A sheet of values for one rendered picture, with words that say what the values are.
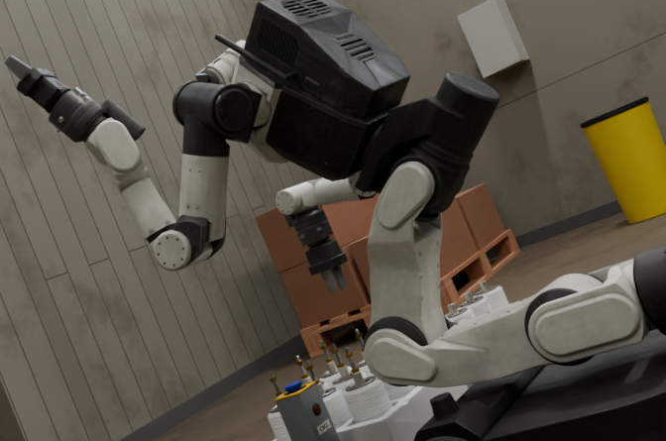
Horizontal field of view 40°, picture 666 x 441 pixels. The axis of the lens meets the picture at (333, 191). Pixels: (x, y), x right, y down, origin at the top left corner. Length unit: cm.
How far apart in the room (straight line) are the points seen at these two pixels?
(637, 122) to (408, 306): 328
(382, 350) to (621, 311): 48
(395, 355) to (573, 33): 417
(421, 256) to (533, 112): 413
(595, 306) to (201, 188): 74
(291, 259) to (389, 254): 312
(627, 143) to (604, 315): 335
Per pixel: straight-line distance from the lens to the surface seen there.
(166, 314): 485
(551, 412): 167
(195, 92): 176
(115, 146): 183
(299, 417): 201
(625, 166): 499
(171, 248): 178
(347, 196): 225
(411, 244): 177
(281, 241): 491
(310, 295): 491
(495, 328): 178
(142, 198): 183
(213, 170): 176
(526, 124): 592
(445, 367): 181
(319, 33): 179
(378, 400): 212
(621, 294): 165
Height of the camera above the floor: 61
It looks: 2 degrees up
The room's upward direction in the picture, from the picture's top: 23 degrees counter-clockwise
